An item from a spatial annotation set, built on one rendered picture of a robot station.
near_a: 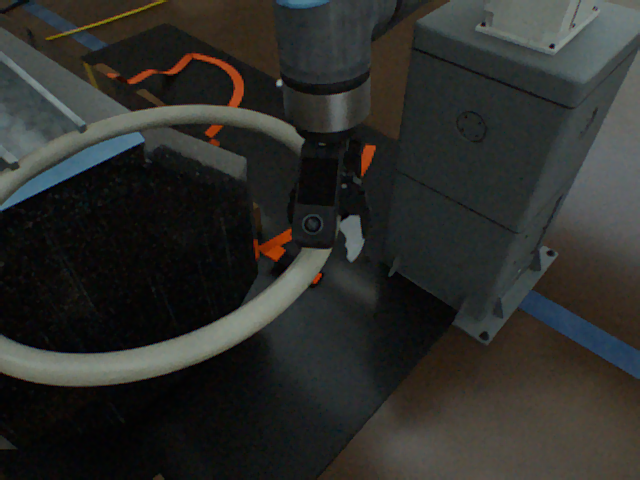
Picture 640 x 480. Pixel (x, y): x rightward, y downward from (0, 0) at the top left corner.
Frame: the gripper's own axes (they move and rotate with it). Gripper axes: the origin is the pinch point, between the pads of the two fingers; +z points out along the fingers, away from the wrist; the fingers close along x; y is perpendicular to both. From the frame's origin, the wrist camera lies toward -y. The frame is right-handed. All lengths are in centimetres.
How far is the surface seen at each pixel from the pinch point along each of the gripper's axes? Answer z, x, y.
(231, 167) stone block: 21, 29, 46
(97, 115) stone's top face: -1, 47, 32
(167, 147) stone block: 7, 36, 34
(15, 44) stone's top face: -3, 76, 56
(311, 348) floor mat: 82, 13, 39
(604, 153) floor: 85, -100, 149
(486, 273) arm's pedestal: 62, -37, 55
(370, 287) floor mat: 82, -4, 64
